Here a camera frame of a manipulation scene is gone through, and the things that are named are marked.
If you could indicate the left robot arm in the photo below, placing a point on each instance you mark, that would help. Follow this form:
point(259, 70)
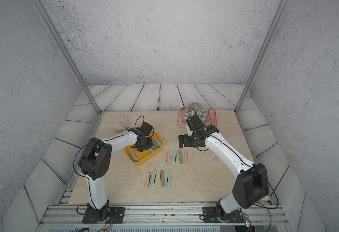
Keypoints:
point(94, 164)

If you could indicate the right aluminium frame post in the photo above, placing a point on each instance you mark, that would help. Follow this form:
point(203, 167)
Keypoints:
point(282, 6)

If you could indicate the aluminium frame post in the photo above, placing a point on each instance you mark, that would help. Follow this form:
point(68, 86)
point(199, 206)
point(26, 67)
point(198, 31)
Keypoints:
point(46, 19)
point(282, 6)

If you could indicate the teal folding fruit knife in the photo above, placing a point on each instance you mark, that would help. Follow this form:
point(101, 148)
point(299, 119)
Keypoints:
point(153, 178)

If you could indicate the green checkered cloth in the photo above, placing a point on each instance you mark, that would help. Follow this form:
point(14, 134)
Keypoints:
point(203, 115)

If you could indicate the pink plastic tray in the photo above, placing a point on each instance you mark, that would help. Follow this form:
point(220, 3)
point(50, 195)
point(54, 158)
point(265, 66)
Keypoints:
point(183, 125)

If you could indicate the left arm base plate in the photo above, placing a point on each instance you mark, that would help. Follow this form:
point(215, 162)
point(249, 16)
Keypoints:
point(114, 215)

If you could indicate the pink folding fruit knife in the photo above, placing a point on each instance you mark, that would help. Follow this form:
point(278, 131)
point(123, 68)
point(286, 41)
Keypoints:
point(168, 157)

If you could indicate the olive knife in box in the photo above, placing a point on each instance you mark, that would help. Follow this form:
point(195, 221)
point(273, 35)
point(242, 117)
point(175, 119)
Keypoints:
point(154, 147)

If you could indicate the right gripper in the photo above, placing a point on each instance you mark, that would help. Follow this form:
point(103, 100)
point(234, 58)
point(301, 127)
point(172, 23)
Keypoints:
point(186, 143)

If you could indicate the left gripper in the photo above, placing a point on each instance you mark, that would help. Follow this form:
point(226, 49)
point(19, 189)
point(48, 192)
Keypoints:
point(141, 149)

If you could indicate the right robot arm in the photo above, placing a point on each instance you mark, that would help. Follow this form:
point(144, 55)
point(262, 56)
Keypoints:
point(251, 184)

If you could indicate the aluminium rail base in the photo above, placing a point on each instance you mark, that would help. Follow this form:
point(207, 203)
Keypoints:
point(166, 217)

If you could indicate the clear plastic cup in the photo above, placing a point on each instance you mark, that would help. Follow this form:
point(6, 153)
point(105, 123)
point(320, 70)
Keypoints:
point(123, 120)

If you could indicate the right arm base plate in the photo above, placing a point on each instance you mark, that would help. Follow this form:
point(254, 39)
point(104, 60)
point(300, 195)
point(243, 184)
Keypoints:
point(217, 215)

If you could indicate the striped ceramic cup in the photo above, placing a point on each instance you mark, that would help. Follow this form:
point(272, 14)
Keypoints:
point(194, 109)

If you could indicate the pink handled spoon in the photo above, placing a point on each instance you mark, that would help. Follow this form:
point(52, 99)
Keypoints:
point(182, 111)

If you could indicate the pink knife in box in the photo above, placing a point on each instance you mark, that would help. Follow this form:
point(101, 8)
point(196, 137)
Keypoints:
point(133, 156)

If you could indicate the left aluminium frame post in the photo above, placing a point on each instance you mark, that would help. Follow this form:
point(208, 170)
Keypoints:
point(46, 19)

